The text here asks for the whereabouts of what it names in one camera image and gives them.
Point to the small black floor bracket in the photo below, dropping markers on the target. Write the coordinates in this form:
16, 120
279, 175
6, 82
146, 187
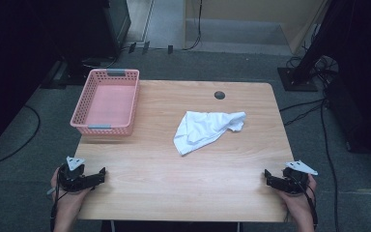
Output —
146, 47
132, 47
170, 49

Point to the black cabinet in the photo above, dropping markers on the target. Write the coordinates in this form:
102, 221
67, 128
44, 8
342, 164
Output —
90, 29

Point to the white t-shirt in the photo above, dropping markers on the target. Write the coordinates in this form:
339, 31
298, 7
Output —
203, 129

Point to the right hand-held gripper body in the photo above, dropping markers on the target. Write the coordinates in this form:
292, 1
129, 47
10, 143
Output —
294, 182

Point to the grey tape strip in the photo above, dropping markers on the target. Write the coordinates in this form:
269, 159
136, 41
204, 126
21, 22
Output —
51, 191

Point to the pink plastic basket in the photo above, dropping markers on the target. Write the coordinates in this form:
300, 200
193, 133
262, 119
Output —
109, 103

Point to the black slanted stand pole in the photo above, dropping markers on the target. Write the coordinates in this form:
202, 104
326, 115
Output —
319, 38

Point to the person's left hand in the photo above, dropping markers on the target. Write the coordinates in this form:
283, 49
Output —
67, 201

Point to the person's right hand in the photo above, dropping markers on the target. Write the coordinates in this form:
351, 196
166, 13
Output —
298, 203

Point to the black stand base plate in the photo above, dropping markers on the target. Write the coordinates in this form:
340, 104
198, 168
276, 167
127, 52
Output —
298, 80

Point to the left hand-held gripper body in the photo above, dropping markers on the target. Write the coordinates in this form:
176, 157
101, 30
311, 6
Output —
72, 180

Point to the dark equipment case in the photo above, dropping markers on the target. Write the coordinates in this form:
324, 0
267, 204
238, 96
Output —
360, 116

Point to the round grey table grommet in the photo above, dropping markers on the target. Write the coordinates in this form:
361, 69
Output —
219, 95

